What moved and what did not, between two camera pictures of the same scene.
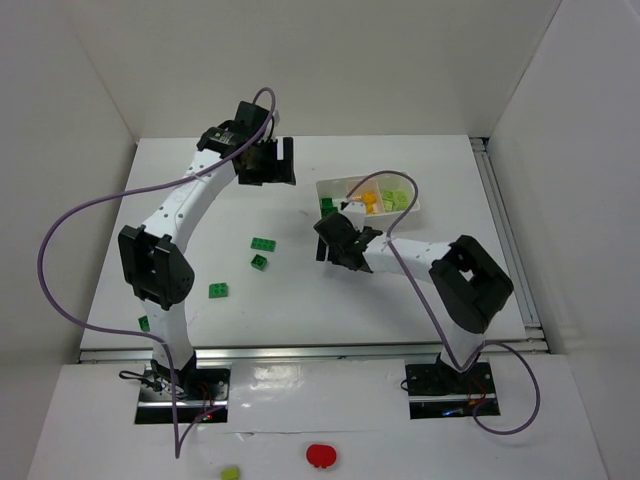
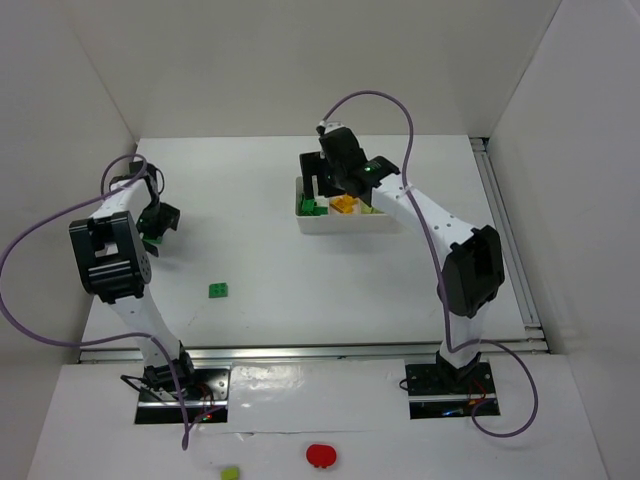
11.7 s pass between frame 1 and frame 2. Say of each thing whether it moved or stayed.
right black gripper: moved
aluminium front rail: stayed
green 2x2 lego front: stayed
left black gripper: moved
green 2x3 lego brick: moved
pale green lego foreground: stayed
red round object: stayed
